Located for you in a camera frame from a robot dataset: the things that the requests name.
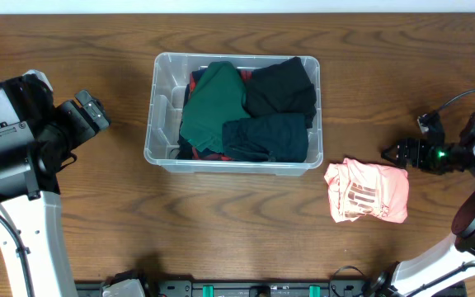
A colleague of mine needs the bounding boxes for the dark green garment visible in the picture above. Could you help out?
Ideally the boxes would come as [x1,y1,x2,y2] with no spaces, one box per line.
[180,61,250,153]

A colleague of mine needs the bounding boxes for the dark navy shirt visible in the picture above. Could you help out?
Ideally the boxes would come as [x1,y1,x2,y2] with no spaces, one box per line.
[222,113,308,163]

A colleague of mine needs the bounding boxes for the clear plastic storage bin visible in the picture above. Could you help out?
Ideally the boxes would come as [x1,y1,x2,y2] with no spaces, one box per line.
[143,52,324,177]

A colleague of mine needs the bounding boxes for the black garment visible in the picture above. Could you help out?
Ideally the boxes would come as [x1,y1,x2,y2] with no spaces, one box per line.
[245,57,317,129]

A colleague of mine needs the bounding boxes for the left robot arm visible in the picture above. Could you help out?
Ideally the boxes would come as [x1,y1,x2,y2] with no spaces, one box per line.
[0,69,111,296]

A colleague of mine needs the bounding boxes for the red plaid flannel shirt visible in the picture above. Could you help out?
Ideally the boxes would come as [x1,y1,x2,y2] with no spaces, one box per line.
[184,68,252,161]

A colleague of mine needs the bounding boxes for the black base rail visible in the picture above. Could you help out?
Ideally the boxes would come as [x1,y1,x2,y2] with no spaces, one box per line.
[76,271,400,297]

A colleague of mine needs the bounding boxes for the pink printed t-shirt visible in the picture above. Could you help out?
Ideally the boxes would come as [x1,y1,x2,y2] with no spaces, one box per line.
[324,158,409,224]

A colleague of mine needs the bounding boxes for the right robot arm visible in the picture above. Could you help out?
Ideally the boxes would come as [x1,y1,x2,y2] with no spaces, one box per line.
[363,113,475,296]

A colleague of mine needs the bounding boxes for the black pants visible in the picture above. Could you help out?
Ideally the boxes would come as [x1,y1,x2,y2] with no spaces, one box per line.
[176,84,193,160]

